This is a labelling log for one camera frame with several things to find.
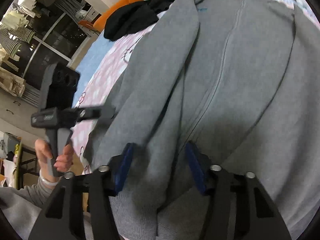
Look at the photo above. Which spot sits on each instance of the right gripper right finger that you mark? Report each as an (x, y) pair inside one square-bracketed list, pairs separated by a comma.
[(239, 206)]

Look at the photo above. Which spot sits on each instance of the grey zip-up sweatshirt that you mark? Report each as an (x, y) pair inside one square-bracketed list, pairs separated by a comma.
[(240, 79)]

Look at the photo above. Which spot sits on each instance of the grey sleeved left forearm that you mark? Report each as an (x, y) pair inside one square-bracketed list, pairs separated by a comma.
[(22, 207)]

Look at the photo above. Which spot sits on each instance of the person's left hand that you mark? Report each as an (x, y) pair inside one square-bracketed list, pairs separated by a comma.
[(62, 163)]

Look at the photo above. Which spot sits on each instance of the pink Hello Kitty blanket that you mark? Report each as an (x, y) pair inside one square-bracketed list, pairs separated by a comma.
[(99, 86)]

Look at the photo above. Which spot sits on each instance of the light blue quilted bedspread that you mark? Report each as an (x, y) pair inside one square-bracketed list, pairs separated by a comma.
[(101, 46)]

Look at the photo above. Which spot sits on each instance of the black garment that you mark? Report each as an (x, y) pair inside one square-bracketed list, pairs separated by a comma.
[(134, 17)]

